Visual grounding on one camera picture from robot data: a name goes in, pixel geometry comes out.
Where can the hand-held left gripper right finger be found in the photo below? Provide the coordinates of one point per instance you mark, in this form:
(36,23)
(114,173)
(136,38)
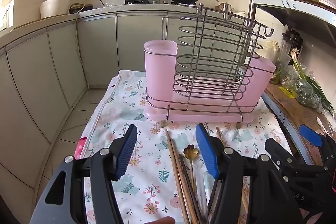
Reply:
(207,153)

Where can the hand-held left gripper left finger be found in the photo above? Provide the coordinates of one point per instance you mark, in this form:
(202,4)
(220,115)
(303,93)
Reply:
(127,153)

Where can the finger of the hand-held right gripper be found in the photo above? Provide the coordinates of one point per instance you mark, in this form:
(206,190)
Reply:
(274,149)
(311,136)

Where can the gold flower spoon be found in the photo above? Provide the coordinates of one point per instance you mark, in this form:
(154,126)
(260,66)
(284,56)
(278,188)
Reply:
(190,151)

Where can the clear plastic spoon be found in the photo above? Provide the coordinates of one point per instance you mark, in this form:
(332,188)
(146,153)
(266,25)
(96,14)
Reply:
(202,195)

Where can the dark brown chopstick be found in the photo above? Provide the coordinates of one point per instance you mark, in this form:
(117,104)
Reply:
(198,203)

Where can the pink plastic utensil holder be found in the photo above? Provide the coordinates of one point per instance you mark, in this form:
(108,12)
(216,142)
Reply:
(157,69)

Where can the person's left hand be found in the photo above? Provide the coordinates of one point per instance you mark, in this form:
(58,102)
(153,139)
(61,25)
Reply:
(164,220)

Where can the white plastic spoon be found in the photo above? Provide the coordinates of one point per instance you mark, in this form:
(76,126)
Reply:
(320,123)

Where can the floral table cloth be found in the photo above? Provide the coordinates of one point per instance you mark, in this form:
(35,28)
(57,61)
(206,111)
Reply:
(147,187)

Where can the clear bag of vegetables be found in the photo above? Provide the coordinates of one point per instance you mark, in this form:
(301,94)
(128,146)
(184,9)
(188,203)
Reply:
(302,90)

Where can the pink cloth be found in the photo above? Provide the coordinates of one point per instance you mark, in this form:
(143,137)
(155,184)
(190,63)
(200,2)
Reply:
(79,148)

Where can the green onions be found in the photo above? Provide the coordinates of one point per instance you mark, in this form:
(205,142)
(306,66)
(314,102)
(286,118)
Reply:
(308,79)

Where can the black blender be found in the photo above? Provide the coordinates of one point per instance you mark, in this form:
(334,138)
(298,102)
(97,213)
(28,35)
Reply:
(292,41)

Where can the napa cabbage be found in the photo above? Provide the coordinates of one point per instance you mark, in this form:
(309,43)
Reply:
(272,46)

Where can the grey kitchen counter cabinets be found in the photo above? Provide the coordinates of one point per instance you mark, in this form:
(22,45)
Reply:
(39,82)

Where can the white shelf box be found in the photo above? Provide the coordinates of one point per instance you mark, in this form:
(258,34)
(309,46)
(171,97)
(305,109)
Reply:
(325,1)

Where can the black countertop appliance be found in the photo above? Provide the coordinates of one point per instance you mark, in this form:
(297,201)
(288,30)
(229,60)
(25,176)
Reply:
(81,8)

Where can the gas stove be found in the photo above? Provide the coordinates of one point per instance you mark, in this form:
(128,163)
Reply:
(160,1)

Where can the white rice cooker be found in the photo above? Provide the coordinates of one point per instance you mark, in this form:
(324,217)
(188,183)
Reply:
(53,7)

